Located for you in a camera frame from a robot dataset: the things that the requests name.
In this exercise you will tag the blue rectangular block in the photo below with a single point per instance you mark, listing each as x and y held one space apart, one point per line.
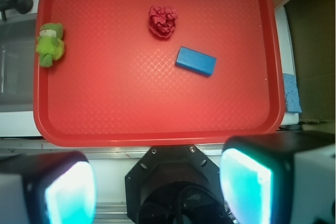
196 61

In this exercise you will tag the green plush animal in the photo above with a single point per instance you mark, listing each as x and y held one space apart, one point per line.
50 45

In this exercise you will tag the red plastic tray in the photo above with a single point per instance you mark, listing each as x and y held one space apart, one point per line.
117 84

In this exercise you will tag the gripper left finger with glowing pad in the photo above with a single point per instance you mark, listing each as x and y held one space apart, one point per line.
58 187

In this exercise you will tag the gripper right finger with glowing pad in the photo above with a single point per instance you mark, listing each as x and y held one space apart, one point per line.
283 177

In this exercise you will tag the blue sponge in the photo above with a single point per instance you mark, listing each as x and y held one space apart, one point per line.
292 101

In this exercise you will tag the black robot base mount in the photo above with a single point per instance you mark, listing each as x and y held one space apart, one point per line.
175 184

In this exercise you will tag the red crumpled paper ball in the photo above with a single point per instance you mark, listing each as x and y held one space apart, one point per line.
162 21

